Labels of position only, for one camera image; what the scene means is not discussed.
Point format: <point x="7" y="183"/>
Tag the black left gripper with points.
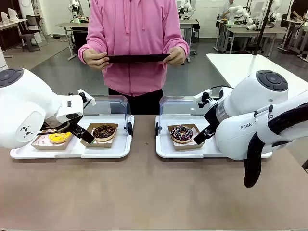
<point x="57" y="125"/>

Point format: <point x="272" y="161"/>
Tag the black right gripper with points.
<point x="211" y="115"/>

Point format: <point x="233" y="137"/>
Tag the chocolate sprinkled donut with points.
<point x="104" y="132"/>

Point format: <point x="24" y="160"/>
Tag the yellow glazed donut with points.
<point x="60" y="138"/>

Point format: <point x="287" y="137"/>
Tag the cardboard tray of chocolate donut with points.
<point x="106" y="144"/>

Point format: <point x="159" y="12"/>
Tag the cardboard tray of yellow donut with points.
<point x="41" y="144"/>

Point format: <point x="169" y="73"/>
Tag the black serving tray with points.
<point x="137" y="58"/>

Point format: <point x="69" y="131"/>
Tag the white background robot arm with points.
<point x="238" y="10"/>

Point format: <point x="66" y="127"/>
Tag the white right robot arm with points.
<point x="252" y="96"/>

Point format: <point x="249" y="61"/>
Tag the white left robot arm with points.
<point x="24" y="101"/>

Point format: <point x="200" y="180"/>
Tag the cardboard tray of drizzled donut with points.
<point x="185" y="146"/>

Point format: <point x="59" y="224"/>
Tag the dark donut with white drizzle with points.
<point x="181" y="134"/>

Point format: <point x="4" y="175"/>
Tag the person in pink hoodie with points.
<point x="134" y="31"/>

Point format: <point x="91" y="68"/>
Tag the person in dark clothes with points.
<point x="298" y="7"/>

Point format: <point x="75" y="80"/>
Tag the person's right hand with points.
<point x="95" y="60"/>

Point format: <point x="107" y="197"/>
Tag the person's left hand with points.
<point x="175" y="56"/>

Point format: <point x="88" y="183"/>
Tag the white display case base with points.
<point x="106" y="149"/>
<point x="166" y="149"/>

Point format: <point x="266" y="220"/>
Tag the clear display case lid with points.
<point x="115" y="106"/>
<point x="178" y="106"/>

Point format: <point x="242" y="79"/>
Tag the white side table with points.
<point x="231" y="67"/>

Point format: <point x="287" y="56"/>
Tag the black office chair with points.
<point x="31" y="31"/>

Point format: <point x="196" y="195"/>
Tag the grey desk with drawer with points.
<point x="188" y="22"/>

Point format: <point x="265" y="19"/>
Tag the long grey background desk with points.
<point x="255" y="31"/>

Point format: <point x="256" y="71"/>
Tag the black stand pole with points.
<point x="262" y="26"/>

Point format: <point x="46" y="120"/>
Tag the white background table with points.
<point x="12" y="22"/>

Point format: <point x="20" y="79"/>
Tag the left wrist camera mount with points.
<point x="87" y="97"/>

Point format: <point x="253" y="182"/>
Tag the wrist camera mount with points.
<point x="204" y="98"/>
<point x="87" y="97"/>

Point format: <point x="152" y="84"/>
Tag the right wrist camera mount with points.
<point x="204" y="98"/>

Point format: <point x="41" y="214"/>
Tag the white cylindrical pedestal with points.
<point x="2" y="57"/>

